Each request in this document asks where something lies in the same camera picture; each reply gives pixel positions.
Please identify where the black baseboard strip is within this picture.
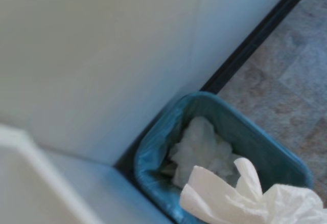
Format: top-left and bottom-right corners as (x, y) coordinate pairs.
(113, 0), (320, 169)

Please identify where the white tissue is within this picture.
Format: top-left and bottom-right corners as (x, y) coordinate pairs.
(179, 157), (327, 224)

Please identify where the trash bin with blue liner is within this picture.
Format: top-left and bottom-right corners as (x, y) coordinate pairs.
(133, 91), (314, 224)

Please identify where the white tissues pile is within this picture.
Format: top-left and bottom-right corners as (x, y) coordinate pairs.
(168, 116), (241, 190)

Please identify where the white sink vanity top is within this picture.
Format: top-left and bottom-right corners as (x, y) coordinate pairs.
(0, 123), (103, 224)

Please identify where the grey vanity cabinet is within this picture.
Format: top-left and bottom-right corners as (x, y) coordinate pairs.
(38, 146), (175, 224)

